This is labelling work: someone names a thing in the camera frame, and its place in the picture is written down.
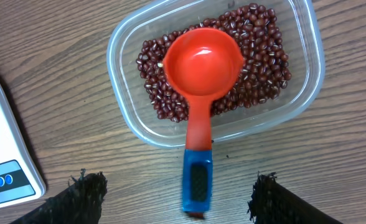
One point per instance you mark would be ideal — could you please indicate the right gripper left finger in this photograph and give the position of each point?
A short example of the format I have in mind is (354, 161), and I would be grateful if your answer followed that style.
(80, 203)

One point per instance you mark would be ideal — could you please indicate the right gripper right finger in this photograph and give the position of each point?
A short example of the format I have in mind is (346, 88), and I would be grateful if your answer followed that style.
(271, 203)

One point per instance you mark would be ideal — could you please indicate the red measuring scoop blue handle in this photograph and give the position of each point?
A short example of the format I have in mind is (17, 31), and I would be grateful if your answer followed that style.
(202, 65)

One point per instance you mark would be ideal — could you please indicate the white digital kitchen scale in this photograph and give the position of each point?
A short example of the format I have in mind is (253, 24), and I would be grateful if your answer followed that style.
(20, 180)

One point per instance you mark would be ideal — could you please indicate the red beans in container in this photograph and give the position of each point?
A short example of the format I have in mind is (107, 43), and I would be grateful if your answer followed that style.
(264, 74)

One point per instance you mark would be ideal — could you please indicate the clear plastic container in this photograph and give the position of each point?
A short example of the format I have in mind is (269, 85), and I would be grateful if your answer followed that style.
(301, 41)

